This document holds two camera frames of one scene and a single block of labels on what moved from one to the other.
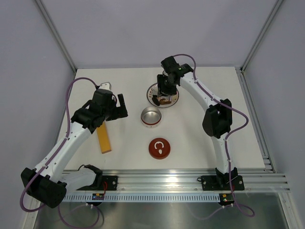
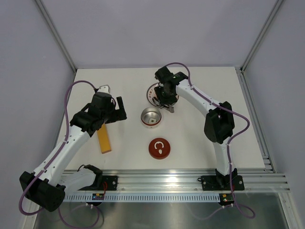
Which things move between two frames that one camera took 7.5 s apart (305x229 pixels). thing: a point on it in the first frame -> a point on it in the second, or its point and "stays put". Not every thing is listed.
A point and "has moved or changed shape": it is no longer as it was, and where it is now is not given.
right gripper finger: (160, 84) -> (158, 93)
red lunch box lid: (159, 148) stays put
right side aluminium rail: (255, 122) stays put
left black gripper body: (111, 112) stays put
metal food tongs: (167, 97) has moved or changed shape
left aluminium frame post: (57, 36) stays put
